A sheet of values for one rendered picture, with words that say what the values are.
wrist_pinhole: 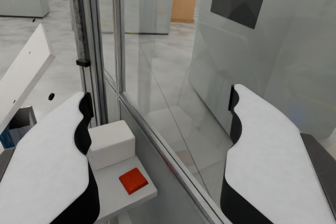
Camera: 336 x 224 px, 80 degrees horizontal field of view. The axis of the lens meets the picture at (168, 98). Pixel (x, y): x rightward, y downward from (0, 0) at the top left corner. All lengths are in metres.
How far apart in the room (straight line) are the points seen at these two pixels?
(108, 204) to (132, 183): 0.10
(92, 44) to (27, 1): 6.86
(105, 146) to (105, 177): 0.12
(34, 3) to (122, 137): 7.02
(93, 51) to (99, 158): 0.41
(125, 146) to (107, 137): 0.08
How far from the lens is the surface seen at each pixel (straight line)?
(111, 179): 0.82
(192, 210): 0.69
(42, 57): 0.49
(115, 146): 0.79
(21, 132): 0.66
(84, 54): 0.87
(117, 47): 0.92
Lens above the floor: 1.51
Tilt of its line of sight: 31 degrees down
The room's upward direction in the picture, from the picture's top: 6 degrees clockwise
